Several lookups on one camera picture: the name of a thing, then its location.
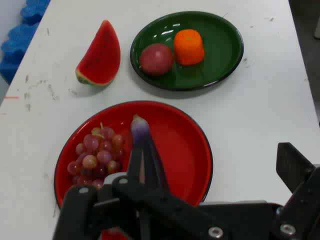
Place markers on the red round plate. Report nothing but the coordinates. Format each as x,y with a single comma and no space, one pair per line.
180,155

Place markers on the orange fruit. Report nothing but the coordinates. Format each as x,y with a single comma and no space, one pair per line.
188,47

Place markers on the bunch of red grapes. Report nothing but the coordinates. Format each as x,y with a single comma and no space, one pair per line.
97,155

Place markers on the red watermelon slice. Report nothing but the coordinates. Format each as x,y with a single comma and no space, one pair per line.
101,57

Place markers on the dark green round plate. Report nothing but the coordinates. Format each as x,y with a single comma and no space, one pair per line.
217,50

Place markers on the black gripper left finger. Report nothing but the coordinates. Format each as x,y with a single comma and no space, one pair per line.
155,207

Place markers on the red apple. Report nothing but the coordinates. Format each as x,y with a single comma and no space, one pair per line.
156,60

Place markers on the dark blue foam piece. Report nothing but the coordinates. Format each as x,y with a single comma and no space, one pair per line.
17,50
33,11

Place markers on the purple eggplant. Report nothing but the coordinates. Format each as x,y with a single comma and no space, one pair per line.
140,128

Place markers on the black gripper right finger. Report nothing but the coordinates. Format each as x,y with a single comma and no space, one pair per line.
297,175

